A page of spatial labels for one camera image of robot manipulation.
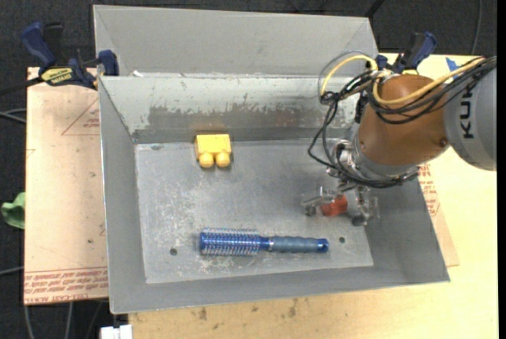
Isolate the blue round hairbrush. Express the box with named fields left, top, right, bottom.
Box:
left=198, top=227, right=330, bottom=257

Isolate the grey metal bin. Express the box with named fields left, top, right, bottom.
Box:
left=93, top=4, right=451, bottom=315

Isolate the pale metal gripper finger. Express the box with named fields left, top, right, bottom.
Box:
left=312, top=186, right=338, bottom=202
left=301, top=198, right=328, bottom=217

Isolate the small red block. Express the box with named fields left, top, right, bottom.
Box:
left=319, top=194, right=349, bottom=217

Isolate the yellow toy building block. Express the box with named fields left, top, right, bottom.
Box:
left=194, top=133, right=234, bottom=169

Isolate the brown cardboard board, red print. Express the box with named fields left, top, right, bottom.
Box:
left=23, top=66, right=462, bottom=307

